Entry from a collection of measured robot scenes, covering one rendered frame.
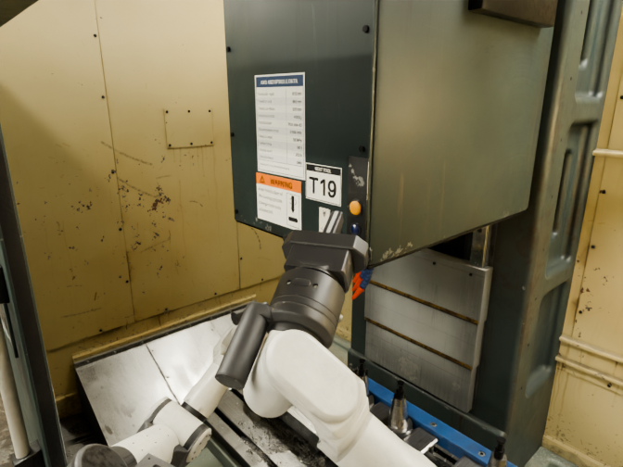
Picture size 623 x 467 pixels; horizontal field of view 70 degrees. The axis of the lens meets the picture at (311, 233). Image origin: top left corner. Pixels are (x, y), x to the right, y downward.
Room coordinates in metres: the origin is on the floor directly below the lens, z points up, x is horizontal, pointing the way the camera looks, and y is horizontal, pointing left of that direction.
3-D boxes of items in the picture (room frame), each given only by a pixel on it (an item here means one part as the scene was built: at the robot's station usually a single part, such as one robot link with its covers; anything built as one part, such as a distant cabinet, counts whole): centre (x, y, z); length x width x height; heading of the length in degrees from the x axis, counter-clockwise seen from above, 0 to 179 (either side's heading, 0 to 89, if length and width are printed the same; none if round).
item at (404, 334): (1.42, -0.37, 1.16); 0.48 x 0.05 x 0.51; 41
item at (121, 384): (1.62, 0.40, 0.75); 0.89 x 0.67 x 0.26; 131
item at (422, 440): (0.77, -0.22, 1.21); 0.07 x 0.05 x 0.01; 131
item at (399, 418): (0.81, -0.19, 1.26); 0.04 x 0.04 x 0.07
